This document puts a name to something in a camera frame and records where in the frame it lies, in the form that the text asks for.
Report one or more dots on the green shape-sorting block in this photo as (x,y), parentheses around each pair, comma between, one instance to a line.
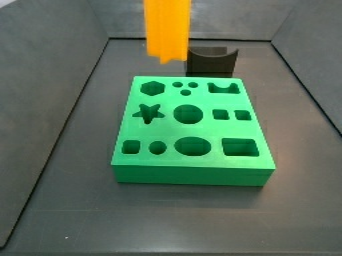
(190,132)

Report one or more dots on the orange star-shaped peg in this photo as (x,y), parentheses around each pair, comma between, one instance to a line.
(167,28)

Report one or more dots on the black curved foam block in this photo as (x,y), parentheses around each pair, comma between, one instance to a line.
(210,62)

